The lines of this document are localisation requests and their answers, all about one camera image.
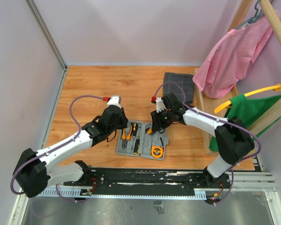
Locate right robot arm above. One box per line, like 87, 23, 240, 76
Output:
151, 93, 255, 188

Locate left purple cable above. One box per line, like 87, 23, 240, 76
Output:
10, 94, 108, 204

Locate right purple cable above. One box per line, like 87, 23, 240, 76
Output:
151, 82, 262, 207

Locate wooden clothes rack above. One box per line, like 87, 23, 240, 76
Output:
193, 0, 281, 156

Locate purple cable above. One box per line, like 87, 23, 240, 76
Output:
151, 82, 262, 207
10, 94, 108, 204

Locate yellow clothes hanger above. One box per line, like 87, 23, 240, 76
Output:
214, 84, 281, 113

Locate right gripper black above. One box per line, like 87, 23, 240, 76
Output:
151, 107, 173, 132

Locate green shirt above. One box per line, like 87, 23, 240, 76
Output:
208, 93, 281, 152

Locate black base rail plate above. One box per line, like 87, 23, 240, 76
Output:
63, 167, 231, 196

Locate pink shirt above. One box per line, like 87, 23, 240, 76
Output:
193, 17, 273, 99

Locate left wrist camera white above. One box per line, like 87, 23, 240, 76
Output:
107, 95, 121, 108

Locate yellow tape measure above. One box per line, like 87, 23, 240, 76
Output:
151, 137, 164, 158

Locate grey plastic tool case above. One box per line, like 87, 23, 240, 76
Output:
116, 120, 169, 160

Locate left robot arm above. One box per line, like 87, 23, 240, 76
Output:
12, 105, 128, 198

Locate dark grey checked cloth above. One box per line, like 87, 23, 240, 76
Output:
163, 72, 195, 104

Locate orange black pliers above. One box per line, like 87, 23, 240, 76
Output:
121, 125, 133, 150

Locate teal clothes hanger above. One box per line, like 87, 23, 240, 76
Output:
234, 0, 265, 30

